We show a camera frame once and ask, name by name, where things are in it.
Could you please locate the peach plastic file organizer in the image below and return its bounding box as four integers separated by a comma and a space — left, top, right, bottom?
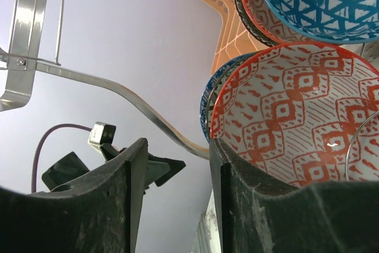
202, 0, 267, 73

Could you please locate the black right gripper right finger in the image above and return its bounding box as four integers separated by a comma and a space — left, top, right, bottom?
209, 139, 378, 252

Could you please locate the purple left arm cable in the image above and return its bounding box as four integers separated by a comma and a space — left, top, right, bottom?
31, 123, 94, 193

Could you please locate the steel two-tier dish rack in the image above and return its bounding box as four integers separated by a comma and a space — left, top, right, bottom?
0, 0, 379, 182

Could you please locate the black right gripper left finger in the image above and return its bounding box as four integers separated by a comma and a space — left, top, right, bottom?
1, 138, 148, 252

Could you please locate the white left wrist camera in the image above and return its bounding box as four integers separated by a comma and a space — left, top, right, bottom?
88, 121, 117, 150

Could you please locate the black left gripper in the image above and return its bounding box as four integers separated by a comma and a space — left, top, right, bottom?
41, 143, 186, 192

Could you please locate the blue floral patterned bowl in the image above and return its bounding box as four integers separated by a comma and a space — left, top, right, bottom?
200, 52, 257, 142

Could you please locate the red diamond patterned bowl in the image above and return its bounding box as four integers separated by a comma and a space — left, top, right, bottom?
210, 42, 378, 187

